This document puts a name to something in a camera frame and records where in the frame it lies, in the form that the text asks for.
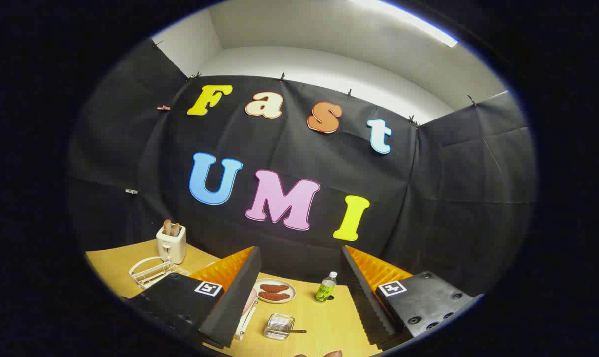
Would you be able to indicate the green label drink bottle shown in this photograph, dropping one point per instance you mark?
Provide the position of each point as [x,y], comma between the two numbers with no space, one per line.
[325,290]

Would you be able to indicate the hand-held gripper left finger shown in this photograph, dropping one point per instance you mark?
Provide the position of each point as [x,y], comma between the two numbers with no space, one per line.
[240,297]

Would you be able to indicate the white toaster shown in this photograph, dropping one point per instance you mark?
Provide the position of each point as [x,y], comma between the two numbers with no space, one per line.
[171,248]

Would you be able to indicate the red meat piece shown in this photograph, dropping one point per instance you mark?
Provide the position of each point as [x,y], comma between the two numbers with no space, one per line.
[274,287]
[273,296]

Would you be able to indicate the pink plate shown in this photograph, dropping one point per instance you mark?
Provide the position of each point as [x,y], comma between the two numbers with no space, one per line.
[250,300]

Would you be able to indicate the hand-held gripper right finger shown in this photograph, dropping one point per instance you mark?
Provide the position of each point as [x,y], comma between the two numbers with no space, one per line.
[366,302]

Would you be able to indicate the white round plate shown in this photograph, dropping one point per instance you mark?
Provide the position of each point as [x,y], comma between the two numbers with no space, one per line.
[292,292]

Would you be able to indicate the toast bread slice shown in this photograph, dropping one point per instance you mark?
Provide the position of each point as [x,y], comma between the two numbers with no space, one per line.
[166,227]
[175,229]

